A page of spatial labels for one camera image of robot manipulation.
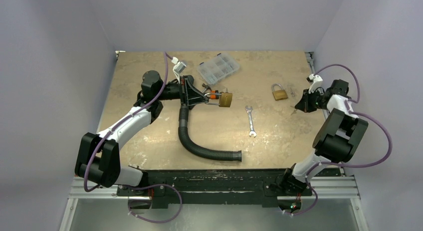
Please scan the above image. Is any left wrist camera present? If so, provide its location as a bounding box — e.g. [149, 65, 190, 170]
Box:
[171, 57, 187, 83]

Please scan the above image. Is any orange padlock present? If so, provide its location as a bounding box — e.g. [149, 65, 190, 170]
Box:
[209, 90, 220, 100]

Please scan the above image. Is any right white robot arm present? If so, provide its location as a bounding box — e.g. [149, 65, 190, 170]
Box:
[280, 79, 368, 195]

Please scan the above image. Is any aluminium frame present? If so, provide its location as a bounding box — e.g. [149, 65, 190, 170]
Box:
[60, 176, 369, 231]

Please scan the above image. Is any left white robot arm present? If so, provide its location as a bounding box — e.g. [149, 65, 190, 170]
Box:
[75, 70, 209, 196]

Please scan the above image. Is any clear plastic organizer box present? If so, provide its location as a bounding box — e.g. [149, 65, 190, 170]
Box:
[197, 52, 240, 85]

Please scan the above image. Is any black corrugated hose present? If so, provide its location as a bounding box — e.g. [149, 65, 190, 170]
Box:
[178, 105, 243, 163]

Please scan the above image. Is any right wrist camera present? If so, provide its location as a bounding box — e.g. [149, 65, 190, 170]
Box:
[306, 74, 323, 94]

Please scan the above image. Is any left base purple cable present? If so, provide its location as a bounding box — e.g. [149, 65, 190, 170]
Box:
[127, 184, 183, 224]

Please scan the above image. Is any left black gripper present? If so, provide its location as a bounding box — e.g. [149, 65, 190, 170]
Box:
[156, 75, 209, 106]

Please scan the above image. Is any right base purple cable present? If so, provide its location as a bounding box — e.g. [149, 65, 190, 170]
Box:
[279, 186, 319, 218]

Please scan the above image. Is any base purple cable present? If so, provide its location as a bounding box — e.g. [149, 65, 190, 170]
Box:
[127, 184, 183, 224]
[279, 186, 319, 218]

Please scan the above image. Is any silver wrench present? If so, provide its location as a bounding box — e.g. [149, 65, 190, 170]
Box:
[245, 106, 257, 138]

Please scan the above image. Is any brass padlock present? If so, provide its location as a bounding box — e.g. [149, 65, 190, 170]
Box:
[271, 83, 288, 101]
[205, 92, 233, 108]

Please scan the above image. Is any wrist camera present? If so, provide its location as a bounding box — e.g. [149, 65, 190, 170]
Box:
[171, 57, 187, 83]
[306, 74, 323, 94]

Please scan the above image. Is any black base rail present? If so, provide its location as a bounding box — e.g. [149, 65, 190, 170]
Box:
[117, 168, 312, 209]

